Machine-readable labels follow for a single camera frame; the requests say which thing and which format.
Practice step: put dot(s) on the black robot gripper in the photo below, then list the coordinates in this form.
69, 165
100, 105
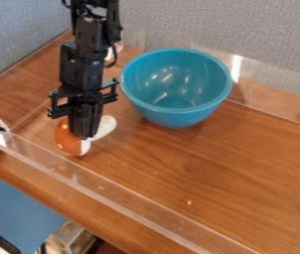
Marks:
83, 89

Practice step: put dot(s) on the brown and white toy mushroom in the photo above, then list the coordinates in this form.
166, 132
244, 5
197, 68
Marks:
74, 145

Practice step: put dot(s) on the blue plastic bowl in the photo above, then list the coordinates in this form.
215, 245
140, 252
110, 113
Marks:
176, 86

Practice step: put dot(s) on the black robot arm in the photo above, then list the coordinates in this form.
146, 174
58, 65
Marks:
97, 28

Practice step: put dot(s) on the clear acrylic front barrier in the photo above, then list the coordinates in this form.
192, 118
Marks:
125, 201

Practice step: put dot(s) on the black object at bottom left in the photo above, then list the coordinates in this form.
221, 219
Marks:
0, 242

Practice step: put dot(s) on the metal frame under table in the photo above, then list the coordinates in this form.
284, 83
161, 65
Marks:
71, 239

